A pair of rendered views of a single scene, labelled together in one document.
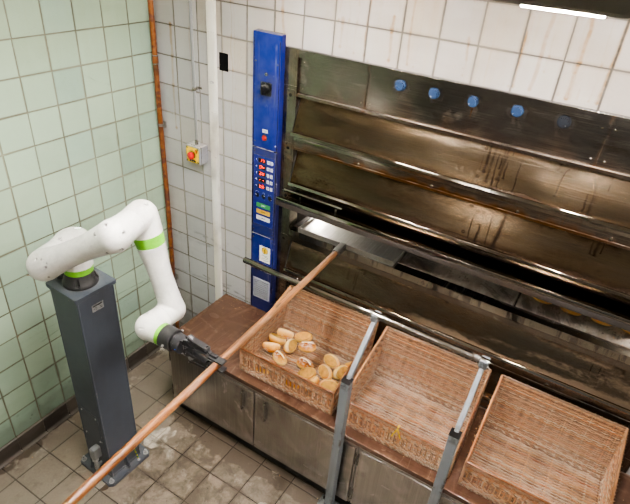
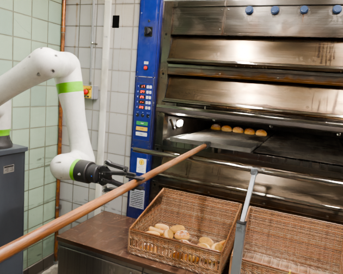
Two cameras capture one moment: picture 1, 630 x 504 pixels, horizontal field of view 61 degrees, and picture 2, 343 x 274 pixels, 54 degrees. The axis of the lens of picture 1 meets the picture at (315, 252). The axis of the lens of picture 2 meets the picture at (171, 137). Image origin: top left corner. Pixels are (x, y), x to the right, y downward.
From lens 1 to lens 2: 111 cm
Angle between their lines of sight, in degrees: 24
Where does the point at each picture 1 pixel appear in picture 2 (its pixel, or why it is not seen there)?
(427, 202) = (275, 92)
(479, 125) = (310, 25)
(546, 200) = not seen: outside the picture
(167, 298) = (81, 143)
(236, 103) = (123, 49)
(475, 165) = (311, 54)
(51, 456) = not seen: outside the picture
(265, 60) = (148, 11)
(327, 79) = (194, 18)
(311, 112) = (182, 44)
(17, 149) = not seen: outside the picture
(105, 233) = (40, 52)
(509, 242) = not seen: outside the picture
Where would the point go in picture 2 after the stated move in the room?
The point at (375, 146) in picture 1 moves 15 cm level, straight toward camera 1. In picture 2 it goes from (232, 56) to (237, 54)
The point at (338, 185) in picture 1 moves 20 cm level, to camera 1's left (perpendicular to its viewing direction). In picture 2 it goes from (203, 93) to (173, 91)
